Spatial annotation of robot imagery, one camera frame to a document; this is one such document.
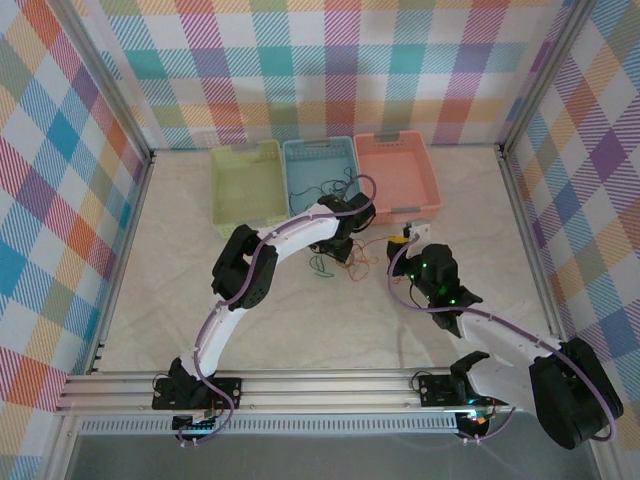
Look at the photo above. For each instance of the orange plastic basket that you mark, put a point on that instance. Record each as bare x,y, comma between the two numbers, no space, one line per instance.
395,175

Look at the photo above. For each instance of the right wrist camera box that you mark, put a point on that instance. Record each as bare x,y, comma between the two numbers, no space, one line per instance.
417,231

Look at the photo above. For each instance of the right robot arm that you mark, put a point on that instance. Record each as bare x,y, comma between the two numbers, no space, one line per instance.
505,340

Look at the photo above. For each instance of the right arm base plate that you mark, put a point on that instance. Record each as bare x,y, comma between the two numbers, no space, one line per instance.
435,392

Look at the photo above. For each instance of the aluminium side rail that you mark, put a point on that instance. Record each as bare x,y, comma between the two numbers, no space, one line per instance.
525,225
132,225

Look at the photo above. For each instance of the green plastic basket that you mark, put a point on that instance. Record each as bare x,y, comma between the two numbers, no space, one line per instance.
245,185

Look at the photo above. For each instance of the blue plastic basket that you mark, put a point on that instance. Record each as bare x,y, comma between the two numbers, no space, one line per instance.
320,165

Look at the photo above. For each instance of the aluminium frame post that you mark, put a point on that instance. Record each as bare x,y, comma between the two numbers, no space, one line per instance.
100,75
550,75

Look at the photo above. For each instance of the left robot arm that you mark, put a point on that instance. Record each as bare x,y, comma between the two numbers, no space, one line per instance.
300,232

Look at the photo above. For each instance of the aluminium mounting rail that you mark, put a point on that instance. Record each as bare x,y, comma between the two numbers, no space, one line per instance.
325,387

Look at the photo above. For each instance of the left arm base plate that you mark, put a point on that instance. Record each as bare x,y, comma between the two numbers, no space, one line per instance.
230,390

